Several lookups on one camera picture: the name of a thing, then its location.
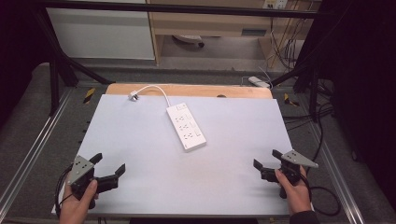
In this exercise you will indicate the aluminium rail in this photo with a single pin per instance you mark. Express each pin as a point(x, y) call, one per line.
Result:
point(337, 180)
point(34, 146)

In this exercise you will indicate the wall socket panel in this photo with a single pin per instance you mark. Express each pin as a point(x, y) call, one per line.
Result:
point(275, 3)

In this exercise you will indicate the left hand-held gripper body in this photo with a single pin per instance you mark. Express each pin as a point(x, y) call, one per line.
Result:
point(81, 174)

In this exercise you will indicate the black metal crossbar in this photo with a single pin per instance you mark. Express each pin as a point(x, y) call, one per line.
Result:
point(186, 8)

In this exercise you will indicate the white plug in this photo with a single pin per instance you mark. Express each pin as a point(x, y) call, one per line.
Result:
point(133, 95)

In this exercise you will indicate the wooden table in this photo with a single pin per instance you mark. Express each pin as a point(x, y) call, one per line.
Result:
point(193, 90)

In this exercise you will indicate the person's left hand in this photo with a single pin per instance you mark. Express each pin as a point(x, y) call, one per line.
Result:
point(75, 207)

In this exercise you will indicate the person's right hand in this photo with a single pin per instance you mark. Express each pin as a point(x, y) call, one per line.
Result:
point(295, 194)

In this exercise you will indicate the white cabinet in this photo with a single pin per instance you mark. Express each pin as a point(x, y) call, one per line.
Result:
point(99, 34)

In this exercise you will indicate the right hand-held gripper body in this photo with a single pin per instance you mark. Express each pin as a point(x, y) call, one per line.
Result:
point(291, 168)

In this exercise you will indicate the wooden desk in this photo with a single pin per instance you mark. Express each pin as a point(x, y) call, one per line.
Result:
point(211, 23)

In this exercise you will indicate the black metal frame stand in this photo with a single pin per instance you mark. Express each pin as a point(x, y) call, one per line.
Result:
point(56, 77)
point(313, 77)

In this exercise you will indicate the black curtain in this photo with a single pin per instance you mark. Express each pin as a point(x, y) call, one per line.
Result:
point(18, 46)
point(358, 77)

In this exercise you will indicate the pale grey table mat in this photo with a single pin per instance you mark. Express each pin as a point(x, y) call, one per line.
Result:
point(186, 174)

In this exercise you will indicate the white floor power strip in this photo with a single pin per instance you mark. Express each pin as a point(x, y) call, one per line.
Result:
point(259, 81)

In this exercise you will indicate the office chair base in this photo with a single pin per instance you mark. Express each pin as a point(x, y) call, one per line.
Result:
point(190, 39)

